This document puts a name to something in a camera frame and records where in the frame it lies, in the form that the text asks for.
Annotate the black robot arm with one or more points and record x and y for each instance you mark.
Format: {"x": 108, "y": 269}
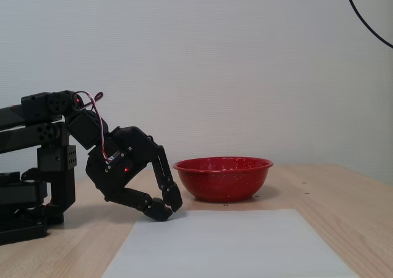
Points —
{"x": 30, "y": 109}

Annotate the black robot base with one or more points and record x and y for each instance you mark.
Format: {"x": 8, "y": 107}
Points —
{"x": 18, "y": 198}

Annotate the red speckled bowl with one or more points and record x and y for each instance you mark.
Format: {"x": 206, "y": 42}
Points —
{"x": 221, "y": 183}

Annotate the white paper sheet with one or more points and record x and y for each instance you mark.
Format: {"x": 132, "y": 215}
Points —
{"x": 215, "y": 244}

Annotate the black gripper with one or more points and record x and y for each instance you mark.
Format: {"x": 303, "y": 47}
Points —
{"x": 123, "y": 164}

